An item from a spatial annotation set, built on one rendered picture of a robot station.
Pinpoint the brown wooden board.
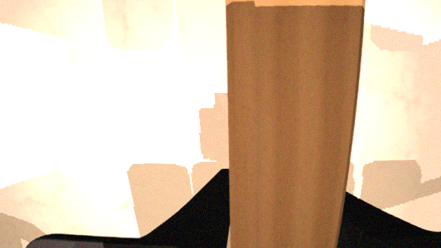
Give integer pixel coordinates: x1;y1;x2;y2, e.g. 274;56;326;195
225;0;366;248

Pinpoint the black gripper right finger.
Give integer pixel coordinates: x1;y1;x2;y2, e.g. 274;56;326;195
337;192;441;248

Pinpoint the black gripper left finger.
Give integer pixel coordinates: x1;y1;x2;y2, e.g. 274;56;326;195
25;169;230;248

